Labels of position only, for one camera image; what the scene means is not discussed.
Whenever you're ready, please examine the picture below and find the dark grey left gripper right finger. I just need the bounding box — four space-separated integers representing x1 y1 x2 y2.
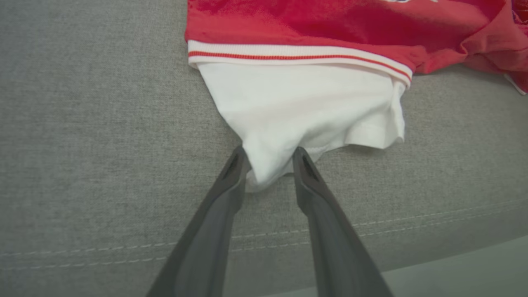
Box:
293 147 392 297

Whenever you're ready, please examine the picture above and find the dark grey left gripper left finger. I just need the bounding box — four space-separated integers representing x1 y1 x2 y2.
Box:
146 145 250 297

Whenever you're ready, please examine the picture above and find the red jersey with number print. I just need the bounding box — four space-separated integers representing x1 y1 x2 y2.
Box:
184 0 528 192

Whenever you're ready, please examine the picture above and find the grey fabric sofa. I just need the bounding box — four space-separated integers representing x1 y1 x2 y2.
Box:
0 0 528 297

